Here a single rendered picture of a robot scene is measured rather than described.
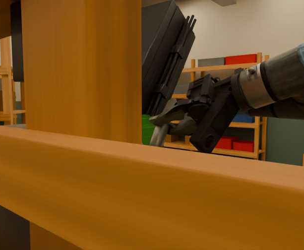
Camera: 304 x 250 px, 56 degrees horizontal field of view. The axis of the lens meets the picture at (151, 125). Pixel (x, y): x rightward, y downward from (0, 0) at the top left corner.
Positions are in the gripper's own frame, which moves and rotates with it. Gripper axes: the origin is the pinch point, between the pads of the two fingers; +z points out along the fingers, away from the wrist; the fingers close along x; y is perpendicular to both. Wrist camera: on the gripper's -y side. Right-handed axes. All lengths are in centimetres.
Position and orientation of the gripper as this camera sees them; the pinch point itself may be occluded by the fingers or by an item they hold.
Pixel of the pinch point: (162, 128)
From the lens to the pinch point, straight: 65.0
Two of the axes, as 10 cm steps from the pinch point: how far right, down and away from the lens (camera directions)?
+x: -6.4, -5.7, -5.1
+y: 2.1, -7.7, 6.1
